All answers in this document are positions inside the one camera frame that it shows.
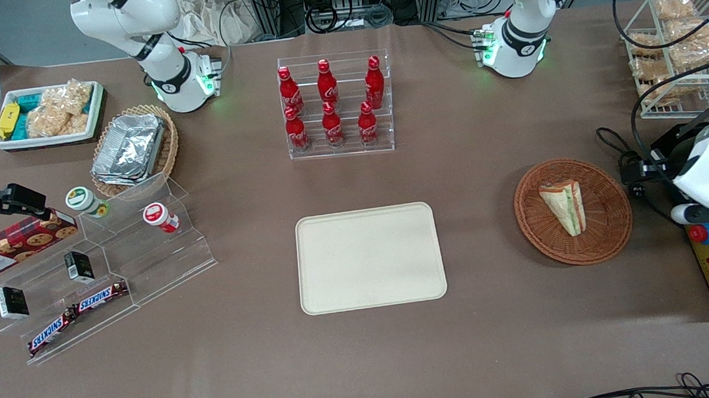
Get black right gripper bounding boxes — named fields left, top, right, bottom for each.
left=0, top=181, right=49, bottom=228

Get light wicker basket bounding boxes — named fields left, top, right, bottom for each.
left=86, top=102, right=183, bottom=201

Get beige plastic tray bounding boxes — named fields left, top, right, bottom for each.
left=294, top=201, right=449, bottom=316

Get wrapped triangle sandwich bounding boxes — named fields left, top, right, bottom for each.
left=538, top=178, right=587, bottom=240

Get brown wicker basket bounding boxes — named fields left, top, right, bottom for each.
left=511, top=154, right=636, bottom=270

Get Walkers tartan cookie box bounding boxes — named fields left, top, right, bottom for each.
left=0, top=209, right=82, bottom=281

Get green sunflower yogurt cup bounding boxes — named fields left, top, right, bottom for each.
left=65, top=184, right=111, bottom=220

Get teal snack pack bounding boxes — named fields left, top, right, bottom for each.
left=12, top=112, right=33, bottom=141
left=16, top=93, right=44, bottom=114

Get yellow snack pack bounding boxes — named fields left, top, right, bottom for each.
left=0, top=102, right=22, bottom=140

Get clear bag rice crackers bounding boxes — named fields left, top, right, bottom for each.
left=25, top=102, right=90, bottom=139
left=40, top=78, right=95, bottom=118

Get small black carton box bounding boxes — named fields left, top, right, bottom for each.
left=0, top=285, right=30, bottom=321
left=63, top=249, right=95, bottom=285

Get stacked aluminium foil containers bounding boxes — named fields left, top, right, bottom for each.
left=88, top=112, right=170, bottom=188

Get white rectangular snack bin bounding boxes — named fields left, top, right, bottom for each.
left=0, top=80, right=110, bottom=153

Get Snickers chocolate bar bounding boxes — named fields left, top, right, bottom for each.
left=71, top=279, right=131, bottom=315
left=26, top=308, right=81, bottom=358

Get red strawberry yogurt cup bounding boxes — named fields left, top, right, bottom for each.
left=142, top=201, right=181, bottom=235

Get clear acrylic stepped shelf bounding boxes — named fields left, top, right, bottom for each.
left=0, top=168, right=224, bottom=368

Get white crumpled cloth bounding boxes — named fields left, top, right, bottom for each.
left=177, top=0, right=260, bottom=49

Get red Coca-Cola bottle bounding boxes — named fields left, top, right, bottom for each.
left=321, top=101, right=345, bottom=149
left=357, top=101, right=380, bottom=146
left=363, top=55, right=386, bottom=109
left=316, top=58, right=340, bottom=108
left=284, top=105, right=311, bottom=153
left=277, top=65, right=304, bottom=115

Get clear acrylic bottle rack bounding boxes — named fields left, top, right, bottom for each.
left=276, top=49, right=396, bottom=161

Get bagged fried snack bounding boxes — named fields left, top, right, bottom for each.
left=638, top=71, right=709, bottom=109
left=627, top=31, right=670, bottom=60
left=666, top=15, right=709, bottom=73
left=652, top=0, right=697, bottom=22

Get black cable connector block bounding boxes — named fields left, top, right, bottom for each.
left=619, top=157, right=649, bottom=185

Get white wire basket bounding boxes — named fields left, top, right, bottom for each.
left=619, top=0, right=709, bottom=123

